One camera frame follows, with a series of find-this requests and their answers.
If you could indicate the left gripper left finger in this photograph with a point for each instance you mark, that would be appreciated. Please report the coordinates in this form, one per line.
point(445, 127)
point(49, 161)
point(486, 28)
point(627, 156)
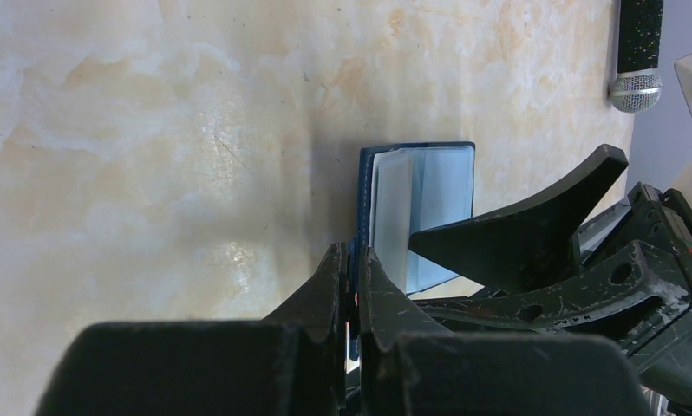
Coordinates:
point(291, 362)

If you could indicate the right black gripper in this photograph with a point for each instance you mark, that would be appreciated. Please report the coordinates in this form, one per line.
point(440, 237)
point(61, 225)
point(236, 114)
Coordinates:
point(635, 287)

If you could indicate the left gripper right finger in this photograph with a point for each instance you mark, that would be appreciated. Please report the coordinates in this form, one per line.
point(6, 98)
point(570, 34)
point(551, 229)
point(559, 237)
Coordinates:
point(412, 365)

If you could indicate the navy blue card holder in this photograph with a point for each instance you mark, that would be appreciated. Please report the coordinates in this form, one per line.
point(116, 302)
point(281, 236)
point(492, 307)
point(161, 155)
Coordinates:
point(404, 188)

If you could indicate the black microphone with grey head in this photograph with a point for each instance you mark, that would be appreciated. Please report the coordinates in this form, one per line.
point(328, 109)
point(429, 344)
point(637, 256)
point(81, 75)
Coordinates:
point(637, 86)

